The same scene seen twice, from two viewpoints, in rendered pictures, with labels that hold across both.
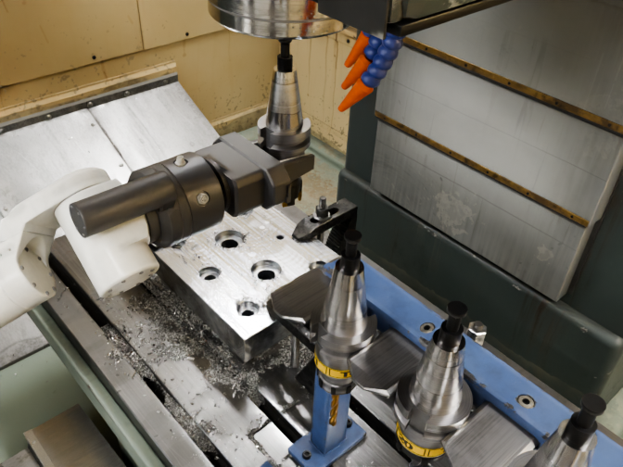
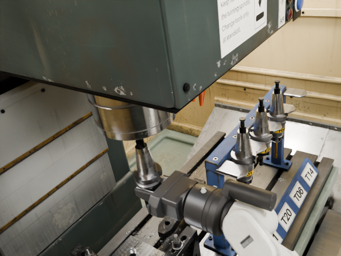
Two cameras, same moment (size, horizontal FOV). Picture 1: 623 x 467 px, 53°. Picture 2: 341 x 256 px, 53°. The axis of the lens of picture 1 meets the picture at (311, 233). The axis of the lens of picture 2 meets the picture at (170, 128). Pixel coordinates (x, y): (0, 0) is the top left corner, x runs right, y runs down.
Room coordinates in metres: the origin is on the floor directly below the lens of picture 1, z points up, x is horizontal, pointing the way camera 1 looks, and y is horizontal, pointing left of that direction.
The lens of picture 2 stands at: (0.65, 0.63, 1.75)
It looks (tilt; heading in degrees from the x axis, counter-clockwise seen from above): 31 degrees down; 264
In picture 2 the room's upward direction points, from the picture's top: 9 degrees counter-clockwise
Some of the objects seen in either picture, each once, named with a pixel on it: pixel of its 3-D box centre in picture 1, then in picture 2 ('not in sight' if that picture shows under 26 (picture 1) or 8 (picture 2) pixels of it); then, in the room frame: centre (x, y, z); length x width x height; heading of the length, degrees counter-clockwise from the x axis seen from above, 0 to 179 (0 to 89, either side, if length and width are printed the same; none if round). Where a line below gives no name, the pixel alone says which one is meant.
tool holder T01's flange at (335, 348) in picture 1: (342, 328); (243, 157); (0.41, -0.03, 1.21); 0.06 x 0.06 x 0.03
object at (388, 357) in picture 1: (385, 364); (252, 146); (0.37, -0.07, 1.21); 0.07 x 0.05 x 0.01; 134
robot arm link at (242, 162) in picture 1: (215, 182); (188, 199); (0.59, 0.11, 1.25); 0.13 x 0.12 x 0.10; 43
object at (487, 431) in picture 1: (485, 447); (269, 125); (0.29, -0.15, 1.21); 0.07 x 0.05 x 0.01; 134
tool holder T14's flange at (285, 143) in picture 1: (284, 132); (148, 175); (0.66, 0.04, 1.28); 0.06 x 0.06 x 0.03
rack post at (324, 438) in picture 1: (334, 373); (218, 210); (0.49, -0.04, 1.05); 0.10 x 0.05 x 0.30; 134
